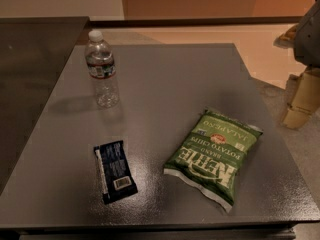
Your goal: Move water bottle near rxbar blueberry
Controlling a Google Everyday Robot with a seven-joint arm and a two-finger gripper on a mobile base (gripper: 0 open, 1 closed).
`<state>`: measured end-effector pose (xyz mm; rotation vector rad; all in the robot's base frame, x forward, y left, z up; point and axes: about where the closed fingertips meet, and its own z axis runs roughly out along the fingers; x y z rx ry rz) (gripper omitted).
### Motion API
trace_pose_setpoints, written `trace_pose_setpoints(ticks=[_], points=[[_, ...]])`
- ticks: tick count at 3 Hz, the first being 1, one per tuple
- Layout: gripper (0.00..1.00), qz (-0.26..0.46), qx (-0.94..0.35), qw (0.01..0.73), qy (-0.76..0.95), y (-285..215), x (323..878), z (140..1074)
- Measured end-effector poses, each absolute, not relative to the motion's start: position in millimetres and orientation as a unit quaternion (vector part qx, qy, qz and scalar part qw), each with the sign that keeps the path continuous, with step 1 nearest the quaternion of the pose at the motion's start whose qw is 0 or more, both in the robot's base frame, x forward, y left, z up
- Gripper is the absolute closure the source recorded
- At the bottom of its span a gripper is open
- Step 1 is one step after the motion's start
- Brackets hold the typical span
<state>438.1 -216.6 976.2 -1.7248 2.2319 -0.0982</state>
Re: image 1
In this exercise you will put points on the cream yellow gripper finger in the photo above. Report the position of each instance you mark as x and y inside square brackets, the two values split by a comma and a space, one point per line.
[302, 98]

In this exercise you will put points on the clear plastic water bottle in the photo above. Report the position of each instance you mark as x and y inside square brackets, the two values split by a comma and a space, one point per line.
[102, 70]

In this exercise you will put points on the dark blue rxbar wrapper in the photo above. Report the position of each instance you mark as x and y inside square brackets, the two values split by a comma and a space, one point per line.
[117, 181]

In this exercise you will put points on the green jalapeno chips bag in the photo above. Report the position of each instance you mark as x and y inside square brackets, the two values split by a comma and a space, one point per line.
[211, 155]

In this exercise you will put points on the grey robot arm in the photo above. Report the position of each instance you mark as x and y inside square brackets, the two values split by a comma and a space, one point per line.
[304, 39]

